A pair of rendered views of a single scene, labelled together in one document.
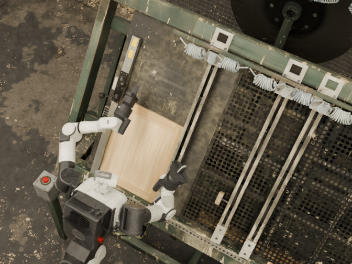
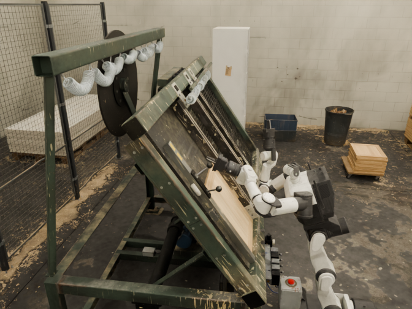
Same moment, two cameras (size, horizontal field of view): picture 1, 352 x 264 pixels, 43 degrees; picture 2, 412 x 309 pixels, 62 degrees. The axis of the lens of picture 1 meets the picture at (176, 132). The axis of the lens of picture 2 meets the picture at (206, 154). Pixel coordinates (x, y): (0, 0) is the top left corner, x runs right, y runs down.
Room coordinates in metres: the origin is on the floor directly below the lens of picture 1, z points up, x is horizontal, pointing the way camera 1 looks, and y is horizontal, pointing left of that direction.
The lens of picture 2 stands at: (2.18, 2.15, 2.42)
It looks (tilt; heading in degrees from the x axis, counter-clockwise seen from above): 23 degrees down; 255
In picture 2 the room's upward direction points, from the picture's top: straight up
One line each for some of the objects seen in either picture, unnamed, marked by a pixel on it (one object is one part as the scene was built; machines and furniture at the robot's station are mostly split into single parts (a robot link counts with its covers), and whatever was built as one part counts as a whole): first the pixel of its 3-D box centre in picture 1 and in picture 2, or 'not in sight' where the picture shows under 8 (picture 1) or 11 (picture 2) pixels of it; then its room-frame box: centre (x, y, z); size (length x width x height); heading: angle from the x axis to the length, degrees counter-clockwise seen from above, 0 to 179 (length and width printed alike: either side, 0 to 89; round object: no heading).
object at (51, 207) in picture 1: (57, 216); not in sight; (1.30, 0.78, 0.38); 0.06 x 0.06 x 0.75; 67
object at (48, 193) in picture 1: (47, 187); (289, 294); (1.30, 0.78, 0.84); 0.12 x 0.12 x 0.18; 67
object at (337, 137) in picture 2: not in sight; (336, 125); (-1.79, -3.17, 0.33); 0.52 x 0.51 x 0.65; 65
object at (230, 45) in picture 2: not in sight; (230, 87); (0.11, -3.85, 1.03); 0.61 x 0.58 x 2.05; 65
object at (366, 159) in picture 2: not in sight; (362, 160); (-1.41, -1.92, 0.20); 0.61 x 0.53 x 0.40; 65
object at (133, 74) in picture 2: (292, 10); (122, 84); (2.11, -0.57, 1.85); 0.80 x 0.06 x 0.80; 67
